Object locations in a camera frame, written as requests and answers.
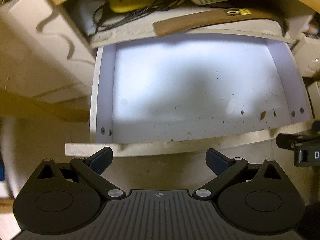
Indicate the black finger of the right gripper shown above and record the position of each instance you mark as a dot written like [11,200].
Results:
[293,142]

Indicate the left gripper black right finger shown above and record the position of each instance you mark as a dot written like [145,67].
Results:
[228,172]

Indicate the white open drawer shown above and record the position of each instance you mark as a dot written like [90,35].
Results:
[188,93]

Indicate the white cloth bag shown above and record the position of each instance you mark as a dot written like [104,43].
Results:
[82,15]

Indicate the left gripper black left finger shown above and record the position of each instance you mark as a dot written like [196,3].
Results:
[89,170]

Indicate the wooden hammer handle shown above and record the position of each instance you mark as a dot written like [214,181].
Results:
[218,16]

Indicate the dry brown leaf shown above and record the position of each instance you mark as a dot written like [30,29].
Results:
[263,114]

